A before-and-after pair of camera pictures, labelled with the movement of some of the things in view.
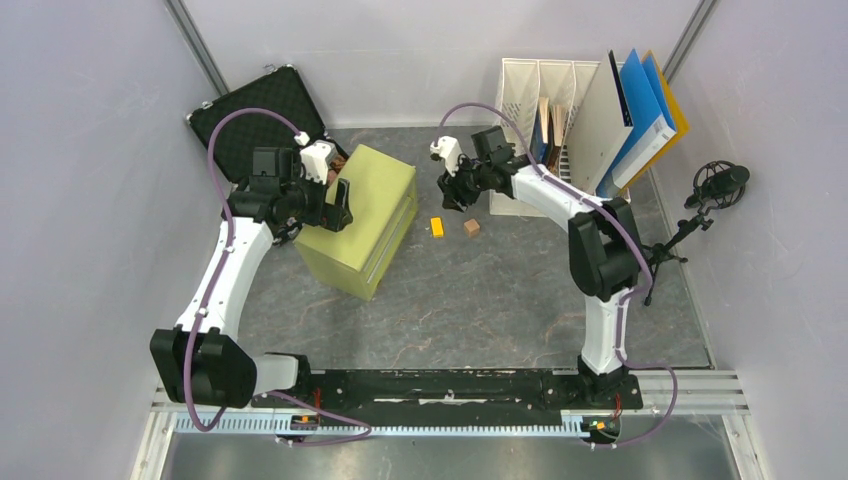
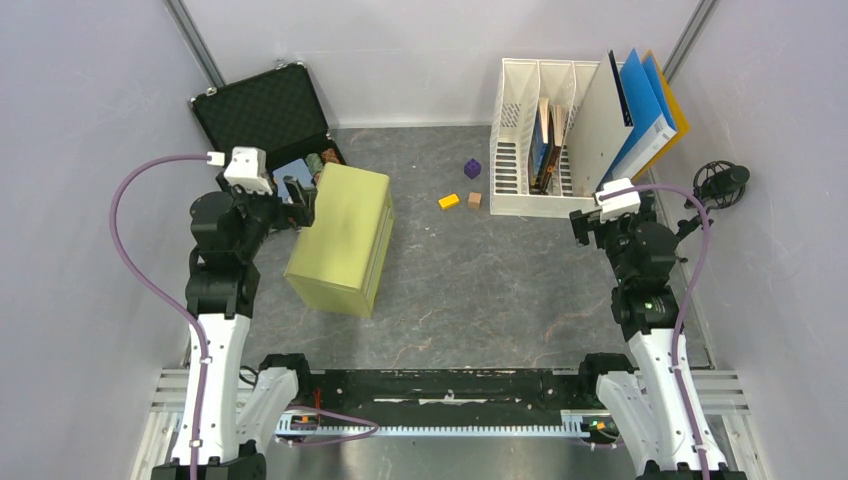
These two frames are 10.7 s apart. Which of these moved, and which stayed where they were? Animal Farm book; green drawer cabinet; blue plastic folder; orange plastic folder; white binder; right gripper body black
Moved: right gripper body black; green drawer cabinet
Stayed: blue plastic folder; Animal Farm book; white binder; orange plastic folder
